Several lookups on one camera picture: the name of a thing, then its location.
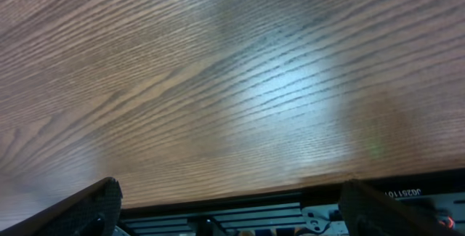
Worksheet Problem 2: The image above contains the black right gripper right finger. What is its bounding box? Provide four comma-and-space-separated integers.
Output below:
338, 179, 460, 236

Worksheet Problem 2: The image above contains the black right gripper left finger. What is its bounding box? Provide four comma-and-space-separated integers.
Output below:
1, 177, 123, 236

